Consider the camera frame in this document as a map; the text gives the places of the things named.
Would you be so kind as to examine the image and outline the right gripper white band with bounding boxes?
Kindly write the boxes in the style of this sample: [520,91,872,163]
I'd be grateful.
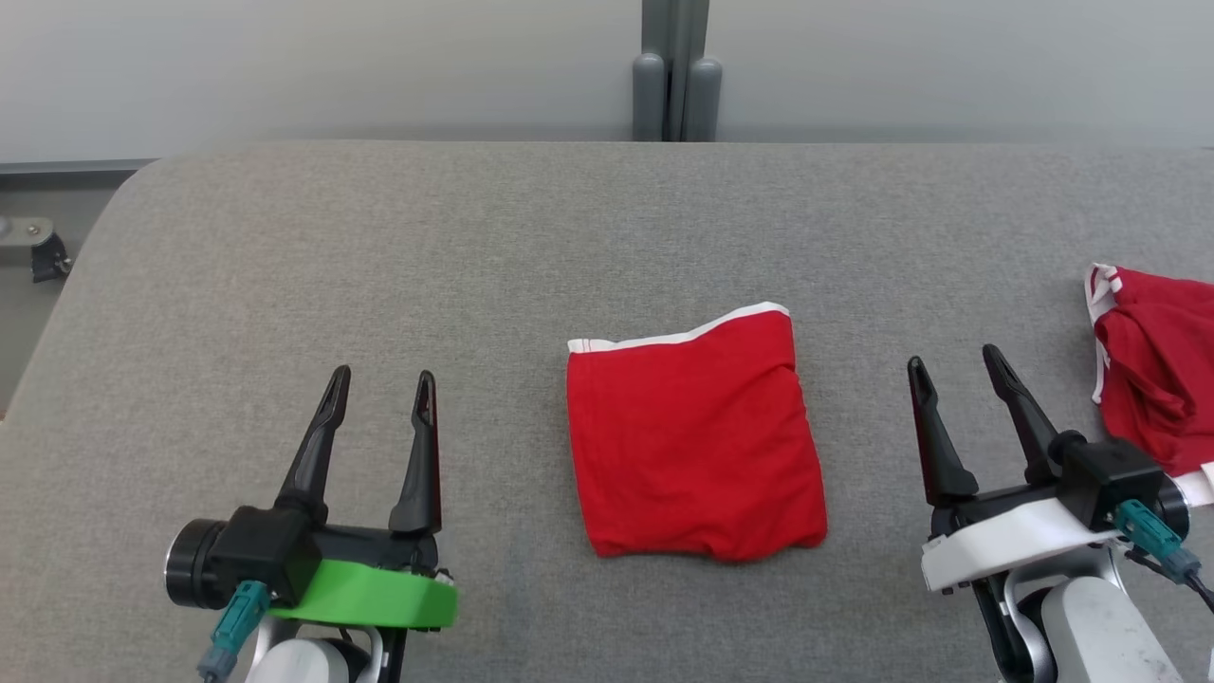
[906,343,1126,595]

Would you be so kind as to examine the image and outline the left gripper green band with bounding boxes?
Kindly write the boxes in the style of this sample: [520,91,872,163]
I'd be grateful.
[268,365,460,631]

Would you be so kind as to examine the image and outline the red jersey with white trim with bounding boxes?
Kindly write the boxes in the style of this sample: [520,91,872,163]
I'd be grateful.
[1084,263,1214,508]

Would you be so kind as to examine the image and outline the red shorts with white stripes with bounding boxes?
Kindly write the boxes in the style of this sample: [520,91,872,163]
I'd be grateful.
[566,302,829,563]

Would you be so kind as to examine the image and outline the right arm teal plug cable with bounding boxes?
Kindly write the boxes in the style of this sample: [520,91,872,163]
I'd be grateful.
[1114,500,1214,610]

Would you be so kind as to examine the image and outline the arm teal plug cable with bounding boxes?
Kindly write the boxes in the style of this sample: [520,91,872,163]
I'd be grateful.
[197,581,272,683]
[1114,500,1214,610]

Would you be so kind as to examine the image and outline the left arm teal plug cable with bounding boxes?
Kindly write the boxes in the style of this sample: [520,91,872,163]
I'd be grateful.
[197,581,272,683]

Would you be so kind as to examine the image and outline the metal bracket with black caster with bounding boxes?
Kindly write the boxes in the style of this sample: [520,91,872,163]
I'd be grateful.
[0,216,75,284]

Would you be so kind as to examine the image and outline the grey double post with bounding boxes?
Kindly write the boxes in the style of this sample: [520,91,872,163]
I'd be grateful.
[631,0,724,143]

